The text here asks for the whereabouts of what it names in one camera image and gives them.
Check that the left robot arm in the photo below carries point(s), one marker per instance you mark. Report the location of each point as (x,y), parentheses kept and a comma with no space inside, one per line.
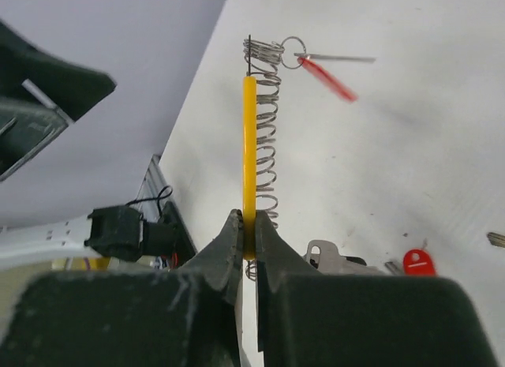
(78,131)

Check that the red tagged key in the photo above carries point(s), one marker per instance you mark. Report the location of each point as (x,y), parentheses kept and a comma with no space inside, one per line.
(415,262)

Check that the blue tagged key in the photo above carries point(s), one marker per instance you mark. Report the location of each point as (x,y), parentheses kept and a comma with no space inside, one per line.
(496,239)

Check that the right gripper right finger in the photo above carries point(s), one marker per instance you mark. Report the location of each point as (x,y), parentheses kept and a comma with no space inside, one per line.
(307,318)

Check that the keyring with yellow handle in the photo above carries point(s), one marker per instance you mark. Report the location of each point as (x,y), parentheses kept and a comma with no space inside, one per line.
(261,87)

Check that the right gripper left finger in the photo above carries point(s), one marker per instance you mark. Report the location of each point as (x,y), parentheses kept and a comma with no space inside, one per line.
(186,317)

